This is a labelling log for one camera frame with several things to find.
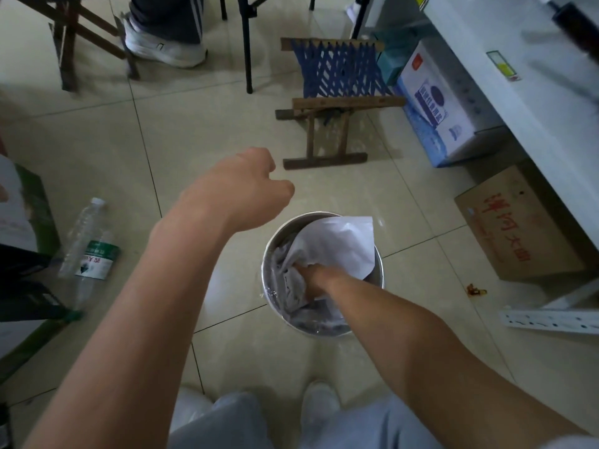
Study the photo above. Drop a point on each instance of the person's left hand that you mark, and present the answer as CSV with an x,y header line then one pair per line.
x,y
234,196

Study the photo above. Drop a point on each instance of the person's right hand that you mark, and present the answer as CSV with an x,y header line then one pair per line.
x,y
323,280

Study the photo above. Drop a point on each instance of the person's left thumb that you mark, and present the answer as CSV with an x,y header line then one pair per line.
x,y
282,194

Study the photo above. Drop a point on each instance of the person's right fingers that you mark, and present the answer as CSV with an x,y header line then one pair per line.
x,y
306,282

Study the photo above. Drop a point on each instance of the grey cloth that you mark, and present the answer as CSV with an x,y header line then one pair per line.
x,y
288,287

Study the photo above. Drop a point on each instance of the person's left forearm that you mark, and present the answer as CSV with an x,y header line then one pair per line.
x,y
131,322

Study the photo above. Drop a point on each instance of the person's right forearm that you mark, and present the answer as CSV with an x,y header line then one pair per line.
x,y
430,355

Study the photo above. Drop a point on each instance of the round metal bucket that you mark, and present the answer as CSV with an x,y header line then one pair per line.
x,y
267,271

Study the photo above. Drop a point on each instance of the white paper sheet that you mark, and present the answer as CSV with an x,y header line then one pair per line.
x,y
337,247

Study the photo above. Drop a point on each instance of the person's white right shoe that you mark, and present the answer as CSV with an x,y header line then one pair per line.
x,y
319,402

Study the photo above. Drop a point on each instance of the wooden folding stool blue webbing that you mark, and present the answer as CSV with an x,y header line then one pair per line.
x,y
338,74

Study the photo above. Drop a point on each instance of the person's light grey trousers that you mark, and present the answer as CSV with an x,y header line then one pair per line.
x,y
355,430

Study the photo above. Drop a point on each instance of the black metal chair legs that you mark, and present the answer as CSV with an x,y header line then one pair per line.
x,y
246,42

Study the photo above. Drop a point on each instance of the small orange floor scrap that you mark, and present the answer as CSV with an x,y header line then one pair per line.
x,y
475,290

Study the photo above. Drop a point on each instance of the white and blue cardboard box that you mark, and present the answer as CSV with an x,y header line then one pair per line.
x,y
437,112

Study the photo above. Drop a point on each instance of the teal box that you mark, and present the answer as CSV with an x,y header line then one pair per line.
x,y
397,51

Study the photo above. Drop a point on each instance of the clear plastic water bottle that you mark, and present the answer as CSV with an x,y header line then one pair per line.
x,y
91,250

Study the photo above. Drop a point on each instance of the brown cardboard box red print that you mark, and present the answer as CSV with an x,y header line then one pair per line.
x,y
514,224

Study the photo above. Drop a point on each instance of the green and white cardboard box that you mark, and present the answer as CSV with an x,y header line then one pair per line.
x,y
28,210

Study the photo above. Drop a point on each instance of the dark wooden stool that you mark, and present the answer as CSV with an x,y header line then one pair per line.
x,y
70,37

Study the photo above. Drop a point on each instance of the white metal bar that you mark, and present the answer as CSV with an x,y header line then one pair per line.
x,y
573,294

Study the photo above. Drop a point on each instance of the white shelf unit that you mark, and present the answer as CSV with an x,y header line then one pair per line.
x,y
538,88

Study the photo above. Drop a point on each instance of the black cylinder tool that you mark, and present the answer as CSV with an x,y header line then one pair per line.
x,y
578,27

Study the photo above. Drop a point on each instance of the white perforated metal rail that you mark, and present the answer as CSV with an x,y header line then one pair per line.
x,y
547,321

